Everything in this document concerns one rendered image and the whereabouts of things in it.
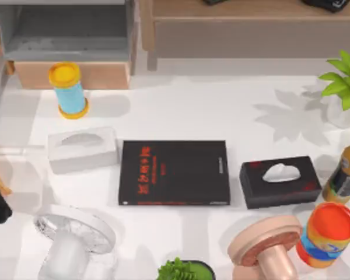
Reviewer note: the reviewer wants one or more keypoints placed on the black book with red print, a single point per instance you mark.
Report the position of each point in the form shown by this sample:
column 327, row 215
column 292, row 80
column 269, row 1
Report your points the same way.
column 175, row 175

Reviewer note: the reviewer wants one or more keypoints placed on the white tissue box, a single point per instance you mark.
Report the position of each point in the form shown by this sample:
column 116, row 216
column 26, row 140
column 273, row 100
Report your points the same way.
column 81, row 151

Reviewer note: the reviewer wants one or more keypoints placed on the black tissue box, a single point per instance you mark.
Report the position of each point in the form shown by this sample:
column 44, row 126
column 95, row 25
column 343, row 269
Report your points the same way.
column 280, row 183

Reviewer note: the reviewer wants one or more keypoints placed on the yellow and blue can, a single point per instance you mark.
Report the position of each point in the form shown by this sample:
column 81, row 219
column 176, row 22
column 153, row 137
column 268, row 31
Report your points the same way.
column 70, row 93

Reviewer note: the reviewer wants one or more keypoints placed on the pale wooden drawer front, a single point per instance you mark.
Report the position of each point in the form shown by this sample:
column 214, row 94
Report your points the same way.
column 73, row 74

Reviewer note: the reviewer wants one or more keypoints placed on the green plant in black pot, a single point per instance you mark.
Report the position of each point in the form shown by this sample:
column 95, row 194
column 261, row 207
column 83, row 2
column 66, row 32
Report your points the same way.
column 185, row 270

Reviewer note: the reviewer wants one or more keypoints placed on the wooden shelf unit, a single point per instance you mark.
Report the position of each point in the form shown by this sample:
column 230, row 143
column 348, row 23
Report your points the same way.
column 251, row 32

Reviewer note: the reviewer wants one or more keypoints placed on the white table fan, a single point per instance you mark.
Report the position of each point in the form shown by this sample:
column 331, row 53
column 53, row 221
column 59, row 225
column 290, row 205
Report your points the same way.
column 73, row 236

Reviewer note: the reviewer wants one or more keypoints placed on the pink table fan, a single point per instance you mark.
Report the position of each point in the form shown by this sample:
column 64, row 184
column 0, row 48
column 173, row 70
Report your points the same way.
column 265, row 248

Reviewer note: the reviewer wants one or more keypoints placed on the brown bottle with dark label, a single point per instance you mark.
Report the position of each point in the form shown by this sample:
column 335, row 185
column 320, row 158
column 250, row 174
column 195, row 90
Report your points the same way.
column 342, row 178

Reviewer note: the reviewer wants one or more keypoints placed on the green leafy plant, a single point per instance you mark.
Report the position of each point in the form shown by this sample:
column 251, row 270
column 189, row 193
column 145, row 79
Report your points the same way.
column 342, row 81

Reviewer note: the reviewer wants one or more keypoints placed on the orange and blue can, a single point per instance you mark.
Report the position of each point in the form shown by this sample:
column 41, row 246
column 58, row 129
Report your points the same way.
column 326, row 233

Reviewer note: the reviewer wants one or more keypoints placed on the black object on shelf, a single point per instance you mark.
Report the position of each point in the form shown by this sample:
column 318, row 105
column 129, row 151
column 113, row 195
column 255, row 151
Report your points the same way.
column 328, row 4

